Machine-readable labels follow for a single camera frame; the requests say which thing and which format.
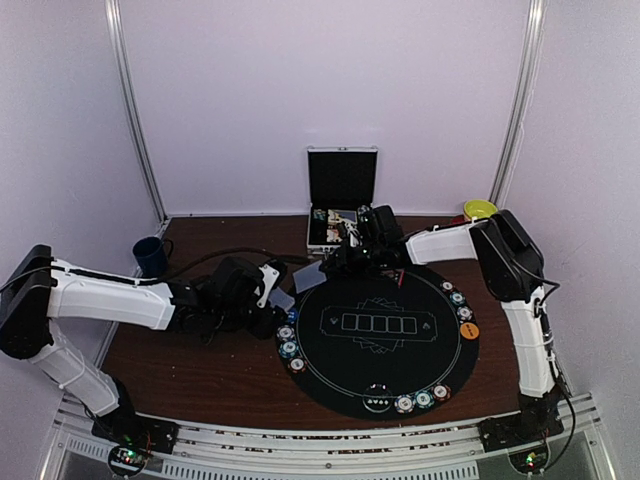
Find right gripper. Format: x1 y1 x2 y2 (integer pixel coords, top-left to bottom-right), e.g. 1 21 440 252
320 238 386 278

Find blue-backed card deck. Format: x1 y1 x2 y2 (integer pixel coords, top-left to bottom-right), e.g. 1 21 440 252
268 288 295 312

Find blue chip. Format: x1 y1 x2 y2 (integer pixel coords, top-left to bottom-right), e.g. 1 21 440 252
456 306 474 323
394 395 415 414
276 325 295 342

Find playing card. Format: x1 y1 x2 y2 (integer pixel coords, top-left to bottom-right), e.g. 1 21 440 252
293 261 327 294

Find green chip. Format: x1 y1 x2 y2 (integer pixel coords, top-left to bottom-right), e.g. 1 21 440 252
414 389 435 409
278 340 298 359
449 291 467 307

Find orange chip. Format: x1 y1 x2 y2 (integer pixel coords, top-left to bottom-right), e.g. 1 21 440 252
432 384 452 402
440 281 454 293
287 357 307 374

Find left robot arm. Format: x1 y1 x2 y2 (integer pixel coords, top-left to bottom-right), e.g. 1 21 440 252
1 245 287 449

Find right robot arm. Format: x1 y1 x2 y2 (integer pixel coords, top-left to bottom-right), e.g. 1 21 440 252
320 205 557 450

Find card box in case lower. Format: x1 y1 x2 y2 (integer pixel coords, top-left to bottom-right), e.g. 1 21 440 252
327 229 341 243

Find card box in case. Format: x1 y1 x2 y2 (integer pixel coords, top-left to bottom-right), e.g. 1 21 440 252
327 229 341 243
327 209 357 224

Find card box in case upper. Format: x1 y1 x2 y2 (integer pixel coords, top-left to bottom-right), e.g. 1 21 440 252
327 209 357 224

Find blue small blind button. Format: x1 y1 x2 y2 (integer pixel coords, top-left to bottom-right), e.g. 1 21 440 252
286 309 299 324

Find chips in case left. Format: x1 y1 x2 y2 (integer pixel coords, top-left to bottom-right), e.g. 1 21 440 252
312 209 327 222

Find aluminium poker case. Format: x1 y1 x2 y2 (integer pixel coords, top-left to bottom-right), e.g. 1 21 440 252
306 147 378 255

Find dark blue ceramic mug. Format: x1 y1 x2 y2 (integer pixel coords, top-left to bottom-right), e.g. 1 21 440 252
132 236 174 278

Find round black poker mat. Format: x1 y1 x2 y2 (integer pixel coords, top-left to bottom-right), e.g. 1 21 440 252
275 266 480 421

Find yellow-green cup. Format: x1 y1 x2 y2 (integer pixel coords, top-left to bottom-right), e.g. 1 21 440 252
463 199 498 221

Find orange big blind button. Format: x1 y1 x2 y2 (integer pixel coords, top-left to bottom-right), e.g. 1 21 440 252
460 322 480 341

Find clear dealer button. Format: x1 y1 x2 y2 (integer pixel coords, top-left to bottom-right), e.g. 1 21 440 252
362 383 393 414

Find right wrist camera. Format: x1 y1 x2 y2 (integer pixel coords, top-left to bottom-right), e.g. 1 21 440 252
335 221 362 248

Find front aluminium rail base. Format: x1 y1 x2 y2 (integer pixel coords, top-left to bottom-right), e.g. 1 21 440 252
39 392 616 480

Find right aluminium frame post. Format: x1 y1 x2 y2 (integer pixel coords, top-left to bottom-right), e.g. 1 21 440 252
489 0 548 208

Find aluminium frame post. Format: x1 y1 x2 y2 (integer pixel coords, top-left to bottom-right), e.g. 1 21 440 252
489 0 548 208
104 0 168 223

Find left aluminium frame post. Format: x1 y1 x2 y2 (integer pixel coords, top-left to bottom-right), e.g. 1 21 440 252
104 0 168 223

